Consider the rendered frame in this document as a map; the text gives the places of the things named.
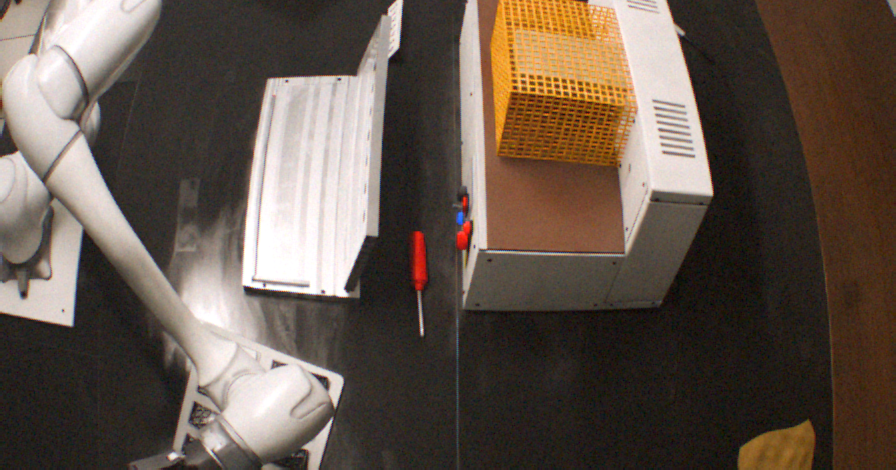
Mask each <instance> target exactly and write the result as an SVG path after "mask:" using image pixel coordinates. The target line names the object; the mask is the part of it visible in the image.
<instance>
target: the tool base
mask: <svg viewBox="0 0 896 470"><path fill-rule="evenodd" d="M338 78H341V81H337V79H338ZM357 79H358V77H352V76H324V77H297V78H277V79H268V81H267V86H266V91H265V96H264V101H263V106H262V111H261V117H260V122H259V128H258V134H257V140H256V147H255V153H254V160H253V168H252V175H251V183H250V192H249V201H248V211H247V222H246V235H245V250H244V269H243V288H244V291H247V292H255V293H263V294H272V295H280V296H289V297H298V298H307V299H317V300H326V301H337V302H348V303H360V279H359V281H358V283H357V286H356V288H355V290H354V292H351V291H345V290H343V279H344V261H343V259H344V226H345V207H346V190H347V178H348V174H349V149H350V136H351V125H352V115H353V107H354V98H355V90H356V88H357ZM285 80H289V82H288V83H285ZM272 95H275V103H274V109H273V114H272V120H271V126H270V132H269V139H268V145H267V152H266V160H265V167H264V175H263V184H262V193H261V203H260V213H259V226H258V240H257V257H256V275H258V276H268V277H277V278H287V279H296V280H307V281H310V287H301V286H291V285H282V284H272V283H265V284H266V285H267V287H266V288H263V286H262V285H263V284H264V282H255V281H252V280H251V271H252V250H253V235H254V222H255V210H256V200H257V190H258V182H259V173H260V166H261V158H262V151H263V145H264V138H265V132H266V126H267V120H268V114H269V109H270V103H271V98H272ZM321 290H325V291H326V293H325V294H322V293H321Z"/></svg>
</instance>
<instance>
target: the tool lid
mask: <svg viewBox="0 0 896 470"><path fill-rule="evenodd" d="M391 22H392V16H385V15H382V17H381V19H380V21H379V24H378V26H377V28H376V30H375V32H374V34H373V37H372V39H371V41H370V43H369V46H368V48H367V50H366V52H365V54H364V57H363V59H362V61H361V64H360V66H359V68H358V72H357V77H358V79H357V88H356V90H355V98H354V107H353V115H352V125H351V136H350V149H349V174H348V178H347V190H346V207H345V226H344V259H343V261H344V279H343V290H345V291H351V292H354V290H355V288H356V286H357V283H358V281H359V279H360V276H361V274H362V272H363V269H364V267H365V265H366V263H367V260H368V258H369V256H370V254H371V251H372V249H373V247H374V245H375V242H376V240H377V238H378V222H379V193H380V170H381V150H382V133H383V117H384V103H385V90H386V78H387V66H388V54H389V43H390V33H391Z"/></svg>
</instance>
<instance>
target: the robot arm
mask: <svg viewBox="0 0 896 470"><path fill-rule="evenodd" d="M161 7H162V0H93V1H92V2H91V3H90V4H89V5H88V6H87V7H86V8H84V9H83V10H82V11H81V12H80V13H79V14H78V16H77V17H76V18H75V19H74V20H73V21H72V22H71V23H70V24H69V25H68V26H67V28H66V29H65V30H64V31H63V32H62V34H61V35H60V37H59V38H58V39H57V41H56V42H55V43H54V44H53V45H52V47H51V48H50V49H49V50H48V51H47V52H46V53H45V54H44V55H43V56H42V57H41V58H40V59H38V58H37V57H36V55H35V54H32V55H28V56H25V57H24V58H23V59H20V60H18V61H17V62H16V63H15V65H14V66H13V67H12V69H11V70H10V72H9V73H8V75H7V77H6V79H5V80H4V82H3V85H2V87H1V97H2V104H3V110H4V115H5V119H6V122H7V125H8V128H9V131H10V133H11V136H12V138H13V140H14V142H15V144H16V146H17V148H18V150H19V151H18V152H16V153H15V154H13V155H7V156H4V157H2V158H0V251H1V260H0V281H1V282H2V283H6V282H8V281H10V280H17V282H18V291H19V294H20V295H22V296H26V295H27V292H28V285H29V279H43V280H46V281H49V280H50V279H51V278H52V275H53V272H52V267H51V231H52V220H53V217H54V208H53V206H52V205H51V202H52V201H53V200H54V198H56V199H57V200H58V201H59V202H60V203H61V204H62V205H63V206H64V207H65V208H66V209H67V210H68V211H69V212H70V213H71V215H72V216H73V217H74V218H75V219H76V220H77V221H78V222H79V223H80V225H81V226H82V227H83V228H84V229H85V230H86V232H87V233H88V234H89V235H90V237H91V238H92V239H93V240H94V242H95V243H96V244H97V245H98V247H99V248H100V249H101V251H102V252H103V253H104V254H105V256H106V257H107V258H108V260H109V261H110V262H111V264H112V265H113V266H114V267H115V269H116V270H117V271H118V272H119V274H120V275H121V276H122V277H123V279H124V280H125V281H126V282H127V284H128V285H129V286H130V287H131V288H132V290H133V291H134V292H135V293H136V294H137V296H138V297H139V298H140V299H141V300H142V302H143V303H144V304H145V305H146V306H147V307H148V309H149V310H150V311H151V312H152V313H153V314H154V316H155V317H156V318H157V319H158V320H159V321H160V322H161V324H162V325H163V326H164V327H165V328H166V329H167V331H168V332H169V333H170V334H171V335H172V337H173V338H174V339H175V340H176V342H177V343H178V344H179V345H180V347H181V348H182V349H183V350H184V352H185V353H186V354H187V356H188V357H189V358H190V360H191V361H192V363H193V364H194V366H195V369H196V372H197V377H198V384H199V386H200V387H201V388H202V389H203V391H204V392H205V393H206V394H207V396H208V397H209V398H210V399H211V401H212V402H213V403H214V404H215V406H216V407H217V408H218V409H219V411H220V412H221V415H222V416H223V417H222V416H221V415H217V416H216V417H215V419H213V420H212V421H211V422H210V423H208V424H207V425H206V426H204V427H203V428H202V429H200V430H199V435H200V436H201V438H202V439H203V440H202V441H200V439H198V438H197V439H196V440H194V441H193V442H192V443H190V444H189V445H188V446H186V447H185V449H184V451H185V453H186V456H185V457H183V458H181V457H180V456H179V455H178V453H177V452H176V451H175V449H173V448H171V449H169V450H168V451H166V452H165V453H163V454H159V455H156V456H153V457H149V458H146V459H142V460H139V461H135V462H132V463H129V464H128V465H127V466H128V470H137V469H138V470H258V469H261V468H262V466H264V465H266V464H268V463H269V462H272V461H275V460H279V459H283V458H285V457H286V456H288V455H290V454H292V453H294V452H295V451H297V450H298V449H300V448H302V447H303V446H305V445H306V444H307V443H309V442H310V441H311V440H312V439H314V438H315V437H316V436H317V435H319V433H320V432H321V431H322V430H323V429H324V428H325V427H326V426H327V424H328V423H329V422H330V420H331V419H332V417H333V416H334V414H335V406H334V404H333V401H332V399H331V397H330V395H329V394H328V392H327V390H326V389H325V388H324V386H323V385H322V384H321V383H320V382H319V381H318V380H317V379H316V378H315V377H314V376H313V375H312V374H311V373H310V372H308V371H307V370H306V369H305V368H304V367H302V366H301V365H299V364H292V365H286V366H282V367H278V368H274V369H272V370H270V371H268V372H266V370H265V368H264V367H263V366H262V365H261V364H260V363H259V362H257V361H256V360H255V359H254V358H253V357H251V356H250V355H249V354H248V353H247V352H246V351H245V350H243V349H242V348H241V347H240V346H239V345H238V344H237V343H236V342H235V341H225V340H221V339H219V338H217V337H216V336H214V335H213V334H212V333H211V332H210V331H209V330H208V329H207V328H206V327H205V326H204V325H203V324H202V323H201V322H200V321H199V320H198V319H197V318H196V317H195V316H194V314H193V313H192V312H191V311H190V310H189V309H188V307H187V306H186V305H185V304H184V302H183V301H182V300H181V298H180V297H179V296H178V294H177V293H176V292H175V290H174V289H173V288H172V286H171V285H170V284H169V282H168V281H167V279H166V278H165V277H164V275H163V274H162V272H161V271H160V269H159V268H158V267H157V265H156V264H155V262H154V261H153V259H152V258H151V256H150V255H149V253H148V252H147V250H146V249H145V248H144V246H143V245H142V243H141V242H140V240H139V239H138V237H137V236H136V234H135V233H134V231H133V230H132V228H131V227H130V225H129V224H128V222H127V221H126V219H125V217H124V216H123V214H122V213H121V211H120V210H119V208H118V206H117V205H116V203H115V201H114V199H113V198H112V196H111V194H110V192H109V190H108V188H107V186H106V184H105V182H104V180H103V178H102V176H101V174H100V172H99V170H98V168H97V166H96V163H95V161H94V159H93V157H92V154H91V152H90V151H91V149H92V147H93V145H94V143H95V140H96V138H97V134H98V131H99V127H100V109H99V106H98V103H97V100H98V98H99V96H100V95H102V94H103V93H104V92H106V91H107V90H108V89H109V88H110V87H111V86H112V85H113V84H114V82H115V81H116V80H117V79H118V78H119V76H120V75H121V74H122V73H123V72H124V71H125V69H126V68H127V67H128V66H129V64H130V63H131V62H132V61H133V59H134V58H135V57H136V55H137V54H138V52H139V51H140V49H141V48H142V47H143V46H144V45H145V43H146V42H147V41H148V39H149V37H150V36H151V34H152V32H153V30H154V28H155V26H156V24H157V22H158V20H159V17H160V14H161ZM225 420H226V421H227V422H226V421H225ZM230 426H231V427H232V428H231V427H230ZM235 432H236V433H237V434H236V433H235ZM241 439H242V440H243V441H242V440H241ZM247 446H248V447H249V448H250V449H249V448H248V447H247ZM255 455H256V456H257V457H258V458H259V459H258V458H257V457H256V456H255ZM263 464H264V465H263Z"/></svg>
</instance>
